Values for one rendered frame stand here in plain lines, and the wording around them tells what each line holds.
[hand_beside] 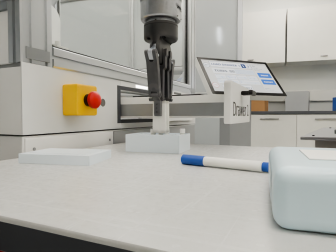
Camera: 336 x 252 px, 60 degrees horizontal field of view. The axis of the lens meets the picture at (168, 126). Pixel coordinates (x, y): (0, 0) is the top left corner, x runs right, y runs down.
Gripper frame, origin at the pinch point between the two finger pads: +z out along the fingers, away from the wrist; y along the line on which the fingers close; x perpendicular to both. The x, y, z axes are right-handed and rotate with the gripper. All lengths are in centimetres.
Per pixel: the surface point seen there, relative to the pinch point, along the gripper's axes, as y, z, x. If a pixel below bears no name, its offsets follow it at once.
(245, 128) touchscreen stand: 126, 7, -8
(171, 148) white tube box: -3.2, 6.5, -3.5
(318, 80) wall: 393, -49, -84
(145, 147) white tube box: -3.3, 6.5, 2.3
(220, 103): 15.5, -3.3, -10.6
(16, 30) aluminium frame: -15.5, -17.0, 24.4
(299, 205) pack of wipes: -39.6, 5.7, -24.7
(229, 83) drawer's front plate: 13.6, -8.3, -13.0
